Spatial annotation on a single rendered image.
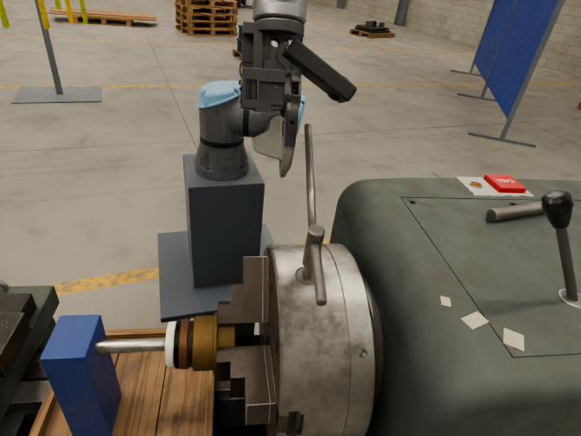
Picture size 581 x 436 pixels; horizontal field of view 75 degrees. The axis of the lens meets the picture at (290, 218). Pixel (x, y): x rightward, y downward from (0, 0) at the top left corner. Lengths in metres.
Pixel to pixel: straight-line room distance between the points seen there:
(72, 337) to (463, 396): 0.53
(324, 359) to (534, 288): 0.31
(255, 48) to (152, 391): 0.64
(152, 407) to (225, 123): 0.63
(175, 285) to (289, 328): 0.76
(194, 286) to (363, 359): 0.77
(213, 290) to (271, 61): 0.79
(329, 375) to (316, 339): 0.05
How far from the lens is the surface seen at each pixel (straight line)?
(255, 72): 0.55
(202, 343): 0.61
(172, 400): 0.83
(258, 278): 0.62
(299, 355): 0.50
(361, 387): 0.54
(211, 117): 0.98
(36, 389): 0.94
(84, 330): 0.67
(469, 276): 0.60
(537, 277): 0.66
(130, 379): 0.87
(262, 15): 0.57
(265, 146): 0.56
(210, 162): 1.02
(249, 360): 0.60
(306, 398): 0.53
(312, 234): 0.47
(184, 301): 1.17
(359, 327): 0.52
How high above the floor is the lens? 1.60
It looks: 34 degrees down
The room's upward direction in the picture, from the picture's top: 7 degrees clockwise
